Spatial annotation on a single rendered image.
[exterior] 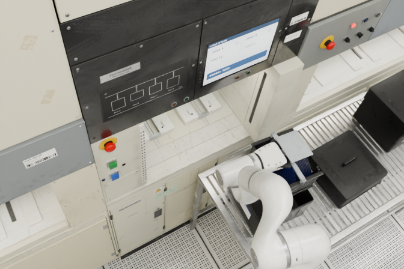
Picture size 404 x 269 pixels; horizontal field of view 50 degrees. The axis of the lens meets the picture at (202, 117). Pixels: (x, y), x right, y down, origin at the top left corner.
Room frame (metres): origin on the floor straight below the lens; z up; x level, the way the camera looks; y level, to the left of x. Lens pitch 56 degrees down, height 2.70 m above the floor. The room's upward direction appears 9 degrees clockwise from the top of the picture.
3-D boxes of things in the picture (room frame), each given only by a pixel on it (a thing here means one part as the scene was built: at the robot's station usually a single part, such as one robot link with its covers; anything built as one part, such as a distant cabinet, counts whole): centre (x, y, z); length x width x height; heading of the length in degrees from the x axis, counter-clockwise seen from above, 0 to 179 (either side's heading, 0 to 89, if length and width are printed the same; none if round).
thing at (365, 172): (1.09, -0.74, 0.83); 0.29 x 0.29 x 0.13; 39
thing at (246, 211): (0.88, -0.36, 0.85); 0.28 x 0.28 x 0.17; 33
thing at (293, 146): (0.88, -0.36, 1.12); 0.24 x 0.20 x 0.32; 33
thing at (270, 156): (0.83, -0.27, 1.25); 0.11 x 0.10 x 0.07; 123
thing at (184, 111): (1.30, 0.06, 0.89); 0.22 x 0.21 x 0.04; 38
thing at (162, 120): (1.14, 0.27, 0.89); 0.22 x 0.21 x 0.04; 38
